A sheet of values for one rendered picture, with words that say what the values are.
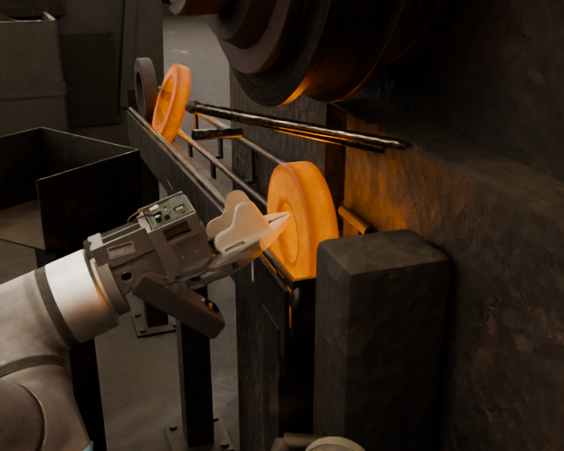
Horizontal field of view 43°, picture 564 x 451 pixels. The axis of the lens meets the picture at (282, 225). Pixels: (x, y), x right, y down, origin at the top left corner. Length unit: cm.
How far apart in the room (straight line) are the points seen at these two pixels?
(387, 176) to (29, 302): 37
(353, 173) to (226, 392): 110
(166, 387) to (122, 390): 11
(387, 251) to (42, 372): 35
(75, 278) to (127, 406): 109
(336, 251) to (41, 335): 31
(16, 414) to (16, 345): 12
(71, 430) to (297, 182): 33
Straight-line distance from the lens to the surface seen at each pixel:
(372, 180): 75
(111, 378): 191
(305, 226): 74
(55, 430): 69
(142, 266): 76
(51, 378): 73
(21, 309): 74
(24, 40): 313
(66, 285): 74
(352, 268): 58
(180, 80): 161
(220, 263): 74
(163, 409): 178
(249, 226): 76
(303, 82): 65
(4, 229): 127
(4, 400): 62
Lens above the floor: 105
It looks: 22 degrees down
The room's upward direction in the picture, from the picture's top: straight up
